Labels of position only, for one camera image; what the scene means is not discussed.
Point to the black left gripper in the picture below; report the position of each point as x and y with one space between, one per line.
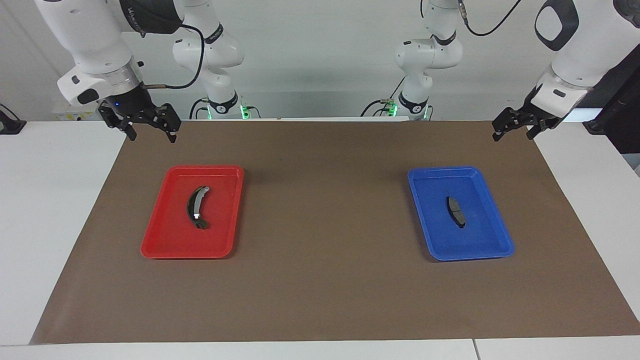
542 117

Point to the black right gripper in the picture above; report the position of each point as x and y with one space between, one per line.
127 102

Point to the curved metal brake shoe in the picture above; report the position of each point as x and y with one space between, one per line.
197 202

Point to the grey brake pad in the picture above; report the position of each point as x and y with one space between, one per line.
455 211

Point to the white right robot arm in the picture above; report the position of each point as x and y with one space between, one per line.
90 35

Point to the white box yellow label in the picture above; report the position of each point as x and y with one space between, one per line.
75 115

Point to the red plastic tray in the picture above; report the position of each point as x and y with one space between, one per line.
165 235

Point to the blue plastic tray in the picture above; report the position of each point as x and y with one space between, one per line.
475 242

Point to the brown table mat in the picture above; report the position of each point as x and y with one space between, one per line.
325 290

